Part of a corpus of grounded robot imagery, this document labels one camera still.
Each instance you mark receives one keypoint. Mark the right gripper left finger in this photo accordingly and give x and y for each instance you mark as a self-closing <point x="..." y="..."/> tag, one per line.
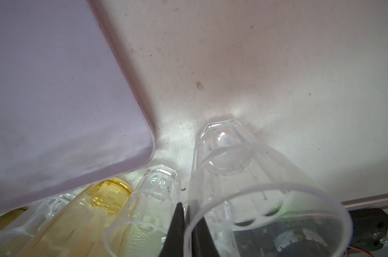
<point x="173" y="246"/>

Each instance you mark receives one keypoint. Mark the aluminium front rail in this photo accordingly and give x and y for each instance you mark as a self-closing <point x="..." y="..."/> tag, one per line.
<point x="380" y="202"/>

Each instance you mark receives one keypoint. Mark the small clear glass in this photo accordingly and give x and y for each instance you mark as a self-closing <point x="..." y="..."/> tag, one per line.
<point x="141" y="228"/>

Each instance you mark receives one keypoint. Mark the dark olive glass back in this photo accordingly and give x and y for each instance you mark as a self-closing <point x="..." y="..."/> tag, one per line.
<point x="9" y="217"/>

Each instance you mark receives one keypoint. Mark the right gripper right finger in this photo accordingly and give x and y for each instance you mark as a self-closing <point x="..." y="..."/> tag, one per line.
<point x="201" y="243"/>

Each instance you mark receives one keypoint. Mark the yellow glass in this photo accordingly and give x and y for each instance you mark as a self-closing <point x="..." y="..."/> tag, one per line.
<point x="78" y="230"/>

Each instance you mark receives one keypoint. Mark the lavender plastic tray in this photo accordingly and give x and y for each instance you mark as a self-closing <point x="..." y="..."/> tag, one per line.
<point x="68" y="115"/>

